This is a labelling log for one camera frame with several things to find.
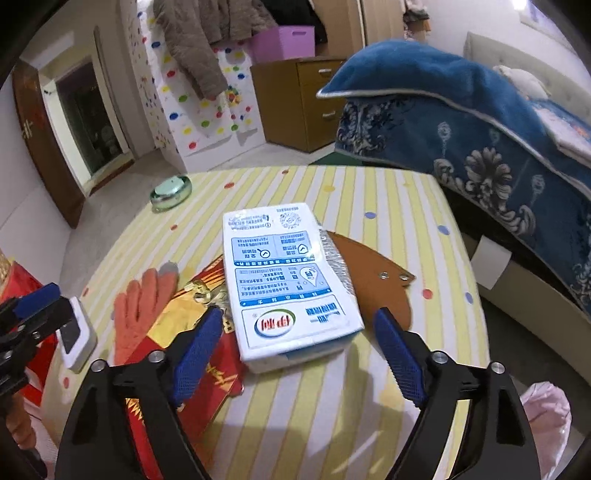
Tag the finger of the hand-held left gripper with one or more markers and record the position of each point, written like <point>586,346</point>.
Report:
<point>37,295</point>
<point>44,321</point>

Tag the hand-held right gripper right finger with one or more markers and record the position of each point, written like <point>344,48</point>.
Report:
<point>399,355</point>

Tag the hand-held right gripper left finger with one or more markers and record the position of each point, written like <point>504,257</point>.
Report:
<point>198,350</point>

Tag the white blue milk carton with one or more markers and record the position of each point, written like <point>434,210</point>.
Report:
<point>286,286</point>

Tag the pink trash bag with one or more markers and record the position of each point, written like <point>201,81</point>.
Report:
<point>545,424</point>

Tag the person's left hand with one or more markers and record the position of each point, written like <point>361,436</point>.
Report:
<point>23,424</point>

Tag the red plastic stool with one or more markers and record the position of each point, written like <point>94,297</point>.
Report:
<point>23,279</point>

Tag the red gold paper packet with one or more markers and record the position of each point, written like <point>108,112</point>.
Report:
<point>217,378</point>

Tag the white digital timer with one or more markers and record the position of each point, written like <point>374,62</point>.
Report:
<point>76,337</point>

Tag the gold mesh roll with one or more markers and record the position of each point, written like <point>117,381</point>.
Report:
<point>3,265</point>

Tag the orange knit glove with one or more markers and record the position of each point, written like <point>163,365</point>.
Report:
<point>138,314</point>

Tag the striped tablecloth table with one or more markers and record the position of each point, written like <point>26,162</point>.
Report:
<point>346,415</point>

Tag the brown leather piece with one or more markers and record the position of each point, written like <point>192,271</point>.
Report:
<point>369,277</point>

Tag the clear plastic wrapper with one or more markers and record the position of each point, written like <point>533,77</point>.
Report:
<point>337,261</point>

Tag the white paper tag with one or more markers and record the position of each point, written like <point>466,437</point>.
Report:
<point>490,263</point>

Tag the brown wooden door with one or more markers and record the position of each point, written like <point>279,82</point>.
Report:
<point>46,152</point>

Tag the round green metal tin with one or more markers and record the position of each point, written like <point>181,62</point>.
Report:
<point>171,191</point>

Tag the green floor mat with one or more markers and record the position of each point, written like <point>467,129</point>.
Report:
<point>332,159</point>

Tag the white polka dot cabinet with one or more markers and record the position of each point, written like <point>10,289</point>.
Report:
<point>203,134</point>

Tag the wooden drawer cabinet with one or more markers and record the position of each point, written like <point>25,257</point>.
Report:
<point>281,106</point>

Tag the folded checked cloth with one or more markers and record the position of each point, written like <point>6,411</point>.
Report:
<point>572,134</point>

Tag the brown quilted jacket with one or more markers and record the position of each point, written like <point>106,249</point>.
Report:
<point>198,50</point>

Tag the white pillow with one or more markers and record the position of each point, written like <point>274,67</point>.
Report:
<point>521,81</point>

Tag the purple plastic basket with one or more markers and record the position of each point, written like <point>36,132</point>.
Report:
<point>286,44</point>

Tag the wooden wardrobe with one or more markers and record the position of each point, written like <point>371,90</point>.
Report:
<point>378,23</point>

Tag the hanging clothes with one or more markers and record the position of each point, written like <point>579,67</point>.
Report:
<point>415,11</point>

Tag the black jacket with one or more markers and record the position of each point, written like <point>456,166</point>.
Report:
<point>295,11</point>

